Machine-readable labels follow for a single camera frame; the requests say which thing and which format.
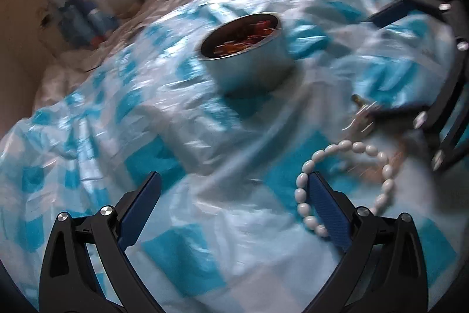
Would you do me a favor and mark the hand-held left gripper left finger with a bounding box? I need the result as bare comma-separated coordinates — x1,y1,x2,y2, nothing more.
38,172,163,313

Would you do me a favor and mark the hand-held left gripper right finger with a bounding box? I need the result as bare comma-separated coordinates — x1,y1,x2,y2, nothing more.
307,172,431,313

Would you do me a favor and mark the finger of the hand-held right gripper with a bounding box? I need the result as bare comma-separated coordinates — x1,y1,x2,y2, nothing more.
361,0,458,28
368,38,469,172

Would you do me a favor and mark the thin silver chain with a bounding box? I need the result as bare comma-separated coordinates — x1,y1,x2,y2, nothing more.
341,95,380,139

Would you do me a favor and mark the white oval bead bracelet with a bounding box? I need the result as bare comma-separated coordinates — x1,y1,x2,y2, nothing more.
295,140,395,238

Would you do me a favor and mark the round metal tin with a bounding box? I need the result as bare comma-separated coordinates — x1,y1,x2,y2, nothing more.
200,13,295,95

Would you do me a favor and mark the amber bead bracelet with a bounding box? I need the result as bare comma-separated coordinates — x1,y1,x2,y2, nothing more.
216,40,257,55

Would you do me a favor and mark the blue checkered plastic sheet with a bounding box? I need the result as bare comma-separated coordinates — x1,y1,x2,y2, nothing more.
0,0,462,313

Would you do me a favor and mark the cartoon print blue curtain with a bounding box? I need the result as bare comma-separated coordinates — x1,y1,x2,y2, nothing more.
47,0,118,50

